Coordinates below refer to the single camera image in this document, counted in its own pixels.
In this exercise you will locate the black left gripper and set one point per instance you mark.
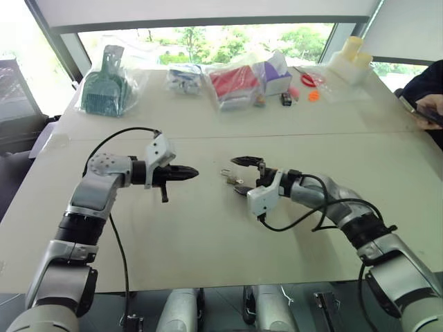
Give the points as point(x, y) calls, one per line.
point(165, 175)

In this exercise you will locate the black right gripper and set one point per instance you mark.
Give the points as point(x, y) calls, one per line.
point(266, 177)

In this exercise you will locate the dark smartphone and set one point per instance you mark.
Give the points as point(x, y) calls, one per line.
point(427, 115)

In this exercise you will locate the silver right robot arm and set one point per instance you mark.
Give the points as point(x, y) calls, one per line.
point(380, 249)

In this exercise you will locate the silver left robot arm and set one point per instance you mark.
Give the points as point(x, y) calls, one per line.
point(86, 204)

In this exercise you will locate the silver padlock key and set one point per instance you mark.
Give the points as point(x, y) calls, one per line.
point(238, 180)

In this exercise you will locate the brass padlock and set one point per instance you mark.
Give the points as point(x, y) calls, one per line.
point(228, 178)

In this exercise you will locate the bystander bare hand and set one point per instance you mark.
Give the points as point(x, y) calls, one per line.
point(431, 103)

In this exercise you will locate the small colourful block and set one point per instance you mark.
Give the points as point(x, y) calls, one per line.
point(259, 101)

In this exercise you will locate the small black box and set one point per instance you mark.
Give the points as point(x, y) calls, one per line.
point(286, 99)

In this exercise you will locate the bag of red white items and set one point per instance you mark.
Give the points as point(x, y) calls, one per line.
point(233, 86)

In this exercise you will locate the bag of blue white items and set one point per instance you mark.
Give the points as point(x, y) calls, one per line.
point(185, 79)

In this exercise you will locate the pink small object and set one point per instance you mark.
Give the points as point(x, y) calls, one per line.
point(295, 93)

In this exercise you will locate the purple tissue box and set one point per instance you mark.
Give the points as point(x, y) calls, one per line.
point(275, 77)

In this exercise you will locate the orange small object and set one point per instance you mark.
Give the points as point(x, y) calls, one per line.
point(314, 95)

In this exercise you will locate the red scissors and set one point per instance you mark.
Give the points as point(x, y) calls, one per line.
point(308, 79)

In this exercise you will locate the green dustpan in plastic bag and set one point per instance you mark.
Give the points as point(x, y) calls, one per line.
point(104, 93)

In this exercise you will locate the clear plastic bag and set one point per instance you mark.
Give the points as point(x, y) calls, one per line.
point(328, 90)

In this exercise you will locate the silver rounded robot leg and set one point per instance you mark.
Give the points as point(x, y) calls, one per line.
point(180, 311)
point(268, 309)

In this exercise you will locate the cream plastic containers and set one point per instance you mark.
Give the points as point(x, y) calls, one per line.
point(351, 60)

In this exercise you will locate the black chair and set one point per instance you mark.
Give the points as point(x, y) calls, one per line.
point(20, 114)

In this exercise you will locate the bystander dark sleeve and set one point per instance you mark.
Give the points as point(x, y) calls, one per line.
point(425, 81)

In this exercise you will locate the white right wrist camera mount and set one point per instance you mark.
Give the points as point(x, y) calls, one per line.
point(263, 200)

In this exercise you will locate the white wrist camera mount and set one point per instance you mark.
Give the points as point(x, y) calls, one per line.
point(263, 200)
point(160, 149)

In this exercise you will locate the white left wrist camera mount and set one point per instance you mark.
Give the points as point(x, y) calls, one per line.
point(160, 149)

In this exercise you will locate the metal table bracket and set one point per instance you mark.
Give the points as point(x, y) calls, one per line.
point(325, 311)
point(133, 323)

